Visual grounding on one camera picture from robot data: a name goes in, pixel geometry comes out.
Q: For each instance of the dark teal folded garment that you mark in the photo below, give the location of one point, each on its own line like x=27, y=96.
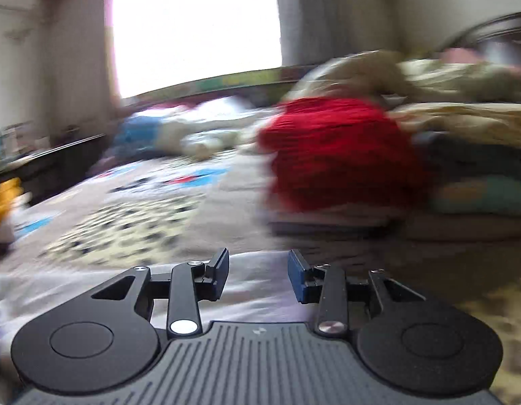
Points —
x=475, y=158

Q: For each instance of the pale yellow folded garment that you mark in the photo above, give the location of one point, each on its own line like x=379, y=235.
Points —
x=475, y=123

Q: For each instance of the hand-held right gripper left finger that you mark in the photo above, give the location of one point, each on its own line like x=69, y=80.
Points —
x=218, y=274

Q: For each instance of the red knit sweater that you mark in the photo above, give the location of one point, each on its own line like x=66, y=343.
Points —
x=340, y=152

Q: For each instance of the light green folded garment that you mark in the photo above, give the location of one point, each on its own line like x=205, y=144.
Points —
x=484, y=196

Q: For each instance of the pink pillow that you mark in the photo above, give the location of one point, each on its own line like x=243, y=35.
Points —
x=461, y=55

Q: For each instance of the white spotted plush pillow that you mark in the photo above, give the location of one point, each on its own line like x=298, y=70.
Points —
x=210, y=143

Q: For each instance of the white comforter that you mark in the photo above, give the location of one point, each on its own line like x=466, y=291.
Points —
x=218, y=114

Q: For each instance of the grey curtain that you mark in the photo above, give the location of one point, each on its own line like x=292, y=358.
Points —
x=328, y=8

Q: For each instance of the cream yellow comforter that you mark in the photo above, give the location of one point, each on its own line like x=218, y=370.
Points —
x=437, y=76

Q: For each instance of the dark wooden headboard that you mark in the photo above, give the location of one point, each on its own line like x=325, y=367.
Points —
x=496, y=33

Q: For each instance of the blue pillow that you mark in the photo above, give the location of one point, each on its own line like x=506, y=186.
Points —
x=136, y=133

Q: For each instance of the brown cartoon printed blanket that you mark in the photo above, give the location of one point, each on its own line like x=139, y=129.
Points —
x=138, y=219

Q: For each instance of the window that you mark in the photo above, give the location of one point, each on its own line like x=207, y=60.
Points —
x=193, y=25

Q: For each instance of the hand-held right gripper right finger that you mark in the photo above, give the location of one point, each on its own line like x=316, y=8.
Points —
x=296, y=276

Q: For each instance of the yellow knit garment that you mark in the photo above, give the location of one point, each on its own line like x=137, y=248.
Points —
x=5, y=200

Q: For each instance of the black desk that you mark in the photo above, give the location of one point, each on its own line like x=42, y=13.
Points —
x=62, y=156

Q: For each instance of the white lavender-print garment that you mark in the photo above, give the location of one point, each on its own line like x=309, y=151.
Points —
x=254, y=287

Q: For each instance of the colourful printed bed guard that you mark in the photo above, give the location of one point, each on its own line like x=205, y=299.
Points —
x=226, y=79

